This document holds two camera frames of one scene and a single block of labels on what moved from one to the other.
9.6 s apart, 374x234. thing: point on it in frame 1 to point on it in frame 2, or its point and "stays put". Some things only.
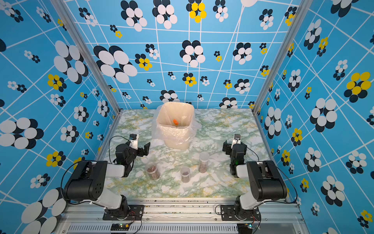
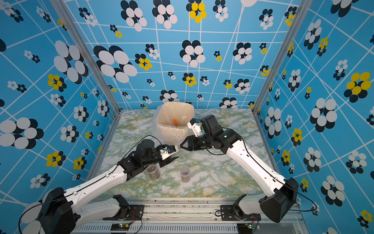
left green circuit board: (120, 226) stays put
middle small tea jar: (185, 171) stays put
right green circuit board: (245, 228) stays put
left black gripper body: (133, 154) to (156, 158)
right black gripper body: (229, 151) to (202, 142)
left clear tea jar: (152, 168) stays put
